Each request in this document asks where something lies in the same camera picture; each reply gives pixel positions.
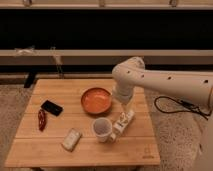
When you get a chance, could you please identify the wooden table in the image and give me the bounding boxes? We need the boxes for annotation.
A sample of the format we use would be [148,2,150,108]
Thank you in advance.
[5,79,160,168]

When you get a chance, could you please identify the black cable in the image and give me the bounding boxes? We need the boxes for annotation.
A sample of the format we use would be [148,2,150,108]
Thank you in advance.
[153,95,212,121]

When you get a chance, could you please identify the red chili pepper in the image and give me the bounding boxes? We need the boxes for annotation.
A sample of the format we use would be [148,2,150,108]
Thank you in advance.
[38,109,46,131]

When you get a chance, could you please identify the orange ceramic bowl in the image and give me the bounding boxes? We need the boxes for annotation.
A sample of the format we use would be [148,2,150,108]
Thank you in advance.
[81,87,112,115]

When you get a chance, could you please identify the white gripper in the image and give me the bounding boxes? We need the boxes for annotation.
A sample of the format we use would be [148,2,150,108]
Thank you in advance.
[108,110,135,142]

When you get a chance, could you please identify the white plastic cup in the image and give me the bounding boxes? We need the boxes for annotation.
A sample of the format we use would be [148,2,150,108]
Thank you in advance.
[92,117,112,143]

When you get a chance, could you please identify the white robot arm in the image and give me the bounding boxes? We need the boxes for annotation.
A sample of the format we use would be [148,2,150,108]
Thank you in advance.
[112,57,213,171]

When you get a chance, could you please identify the black rectangular phone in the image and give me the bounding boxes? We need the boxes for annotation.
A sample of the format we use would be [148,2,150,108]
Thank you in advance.
[41,100,63,116]

